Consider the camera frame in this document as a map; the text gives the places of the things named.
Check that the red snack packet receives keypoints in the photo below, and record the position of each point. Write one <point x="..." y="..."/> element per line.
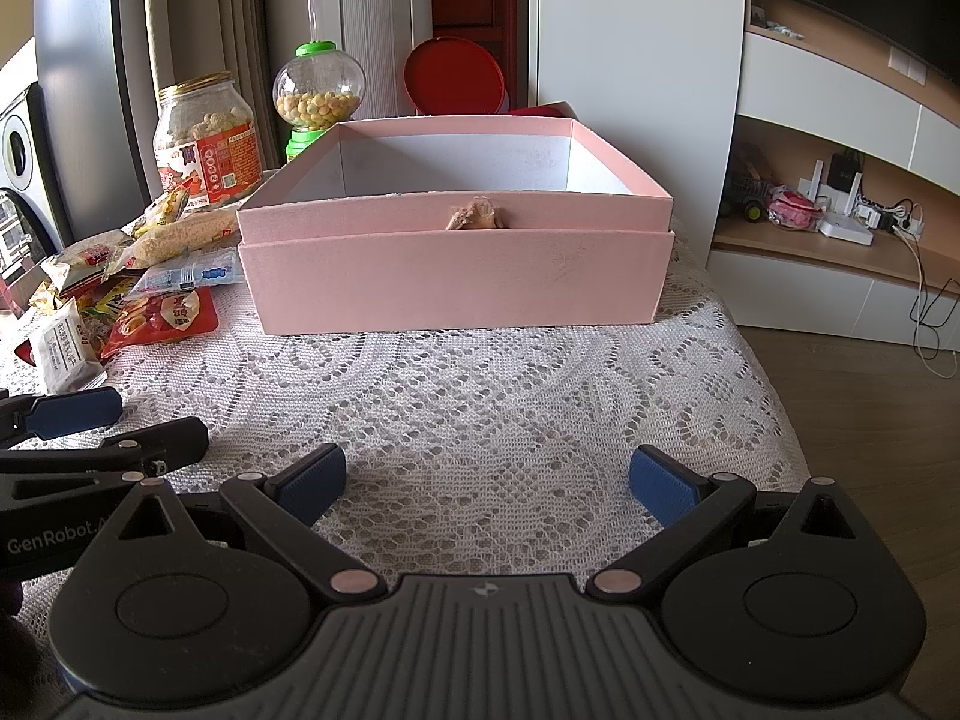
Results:
<point x="161" y="319"/>

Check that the pink cardboard box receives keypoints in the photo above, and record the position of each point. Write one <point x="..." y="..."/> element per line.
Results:
<point x="458" y="221"/>

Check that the pink round container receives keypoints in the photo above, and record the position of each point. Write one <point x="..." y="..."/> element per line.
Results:
<point x="791" y="210"/>

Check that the blue white snack packet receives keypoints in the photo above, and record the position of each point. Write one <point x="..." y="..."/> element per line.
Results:
<point x="210" y="268"/>

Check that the yellow snack bag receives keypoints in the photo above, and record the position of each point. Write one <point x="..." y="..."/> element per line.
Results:
<point x="164" y="210"/>

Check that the glass jar gold lid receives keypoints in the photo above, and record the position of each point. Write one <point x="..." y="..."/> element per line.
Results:
<point x="206" y="141"/>

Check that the white wifi router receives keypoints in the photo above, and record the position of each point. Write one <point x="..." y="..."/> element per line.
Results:
<point x="835" y="218"/>

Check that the white tv cabinet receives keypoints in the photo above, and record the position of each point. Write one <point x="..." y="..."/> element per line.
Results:
<point x="816" y="87"/>

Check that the red trash bin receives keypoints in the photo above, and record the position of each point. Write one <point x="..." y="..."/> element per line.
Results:
<point x="453" y="76"/>

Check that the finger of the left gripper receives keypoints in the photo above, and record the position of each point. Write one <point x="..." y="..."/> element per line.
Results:
<point x="153" y="451"/>
<point x="24" y="417"/>

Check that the dark toy vehicle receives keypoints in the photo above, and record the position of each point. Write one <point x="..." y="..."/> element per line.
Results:
<point x="745" y="192"/>

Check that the white standing air conditioner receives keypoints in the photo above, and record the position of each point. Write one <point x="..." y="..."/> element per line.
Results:
<point x="380" y="34"/>

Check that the green gumball candy dispenser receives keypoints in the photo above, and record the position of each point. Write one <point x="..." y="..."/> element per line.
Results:
<point x="319" y="87"/>

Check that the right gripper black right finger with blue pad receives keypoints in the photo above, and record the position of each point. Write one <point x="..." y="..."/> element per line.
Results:
<point x="783" y="598"/>

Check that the long beige cracker packet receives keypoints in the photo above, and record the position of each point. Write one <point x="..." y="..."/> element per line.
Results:
<point x="162" y="243"/>

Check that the round rice cracker packet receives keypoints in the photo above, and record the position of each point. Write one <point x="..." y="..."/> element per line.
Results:
<point x="82" y="261"/>

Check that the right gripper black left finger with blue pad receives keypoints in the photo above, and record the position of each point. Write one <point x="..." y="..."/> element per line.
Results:
<point x="192" y="598"/>

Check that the grey speaker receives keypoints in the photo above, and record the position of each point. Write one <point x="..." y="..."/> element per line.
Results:
<point x="28" y="174"/>

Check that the white grey snack packet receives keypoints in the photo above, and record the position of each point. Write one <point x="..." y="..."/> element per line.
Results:
<point x="62" y="354"/>

